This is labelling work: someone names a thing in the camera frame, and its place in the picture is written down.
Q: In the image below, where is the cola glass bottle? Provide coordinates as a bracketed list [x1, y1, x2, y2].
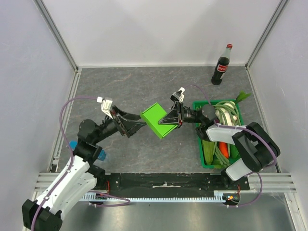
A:
[211, 43, 233, 85]

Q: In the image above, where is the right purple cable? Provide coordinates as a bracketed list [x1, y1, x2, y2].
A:
[183, 84, 280, 207]

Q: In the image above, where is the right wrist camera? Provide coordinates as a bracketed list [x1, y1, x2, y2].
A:
[170, 87, 185, 103]

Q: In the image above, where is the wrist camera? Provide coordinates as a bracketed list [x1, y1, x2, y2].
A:
[170, 87, 185, 103]
[96, 97, 113, 119]

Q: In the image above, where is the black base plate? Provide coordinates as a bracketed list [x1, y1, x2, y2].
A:
[94, 173, 250, 198]

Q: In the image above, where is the green long beans bundle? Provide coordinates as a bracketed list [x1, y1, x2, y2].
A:
[204, 101, 243, 167]

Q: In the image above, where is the orange carrot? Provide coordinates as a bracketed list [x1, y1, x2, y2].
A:
[219, 142, 229, 159]

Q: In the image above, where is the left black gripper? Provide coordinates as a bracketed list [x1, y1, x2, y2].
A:
[93, 105, 147, 143]

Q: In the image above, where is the grey cable duct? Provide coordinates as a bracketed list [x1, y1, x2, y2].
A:
[79, 192, 226, 203]

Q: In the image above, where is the blue small box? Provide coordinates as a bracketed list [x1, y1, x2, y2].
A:
[69, 141, 106, 161]

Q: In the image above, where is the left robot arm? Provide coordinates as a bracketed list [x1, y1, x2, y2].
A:
[22, 106, 146, 231]

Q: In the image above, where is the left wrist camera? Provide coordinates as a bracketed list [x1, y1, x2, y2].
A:
[96, 97, 113, 119]

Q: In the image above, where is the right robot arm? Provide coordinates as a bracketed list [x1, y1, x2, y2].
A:
[158, 101, 280, 190]

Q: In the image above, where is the green paper box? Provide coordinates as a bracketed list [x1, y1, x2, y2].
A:
[140, 103, 177, 139]

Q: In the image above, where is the green plastic tray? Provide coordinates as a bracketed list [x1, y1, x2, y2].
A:
[192, 99, 244, 169]

